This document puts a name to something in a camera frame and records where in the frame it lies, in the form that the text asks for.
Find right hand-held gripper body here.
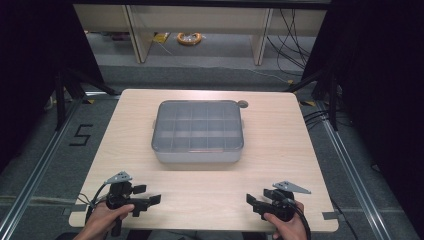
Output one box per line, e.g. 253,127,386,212
265,180,312,223

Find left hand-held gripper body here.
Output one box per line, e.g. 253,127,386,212
104,170,150,238

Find grey compartment storage box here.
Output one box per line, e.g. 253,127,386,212
151,99,245,164

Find clear plastic box lid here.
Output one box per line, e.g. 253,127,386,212
151,99,245,154

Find person's right hand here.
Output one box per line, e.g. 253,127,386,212
263,199,308,240

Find person's left hand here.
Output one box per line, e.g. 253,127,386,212
84,201,136,240

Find black metal stand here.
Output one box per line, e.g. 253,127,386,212
54,67,118,132
284,66,340,132

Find yellow floor item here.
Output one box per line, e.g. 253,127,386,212
152,32,171,44

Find dark curtain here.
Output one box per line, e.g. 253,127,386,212
301,0,424,231
0,0,106,174

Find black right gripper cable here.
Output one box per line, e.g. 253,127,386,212
281,196,313,240

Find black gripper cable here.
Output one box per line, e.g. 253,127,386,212
281,196,313,240
77,183,113,225

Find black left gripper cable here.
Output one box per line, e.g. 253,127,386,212
77,183,113,225

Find aluminium floor rail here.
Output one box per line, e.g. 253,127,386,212
0,99,83,240
314,99,393,240

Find black floor cables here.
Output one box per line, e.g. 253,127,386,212
302,109,336,130

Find bundle of black hanging cables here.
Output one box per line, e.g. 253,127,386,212
265,8,318,78

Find white desk frame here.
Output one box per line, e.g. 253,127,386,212
73,3,328,66

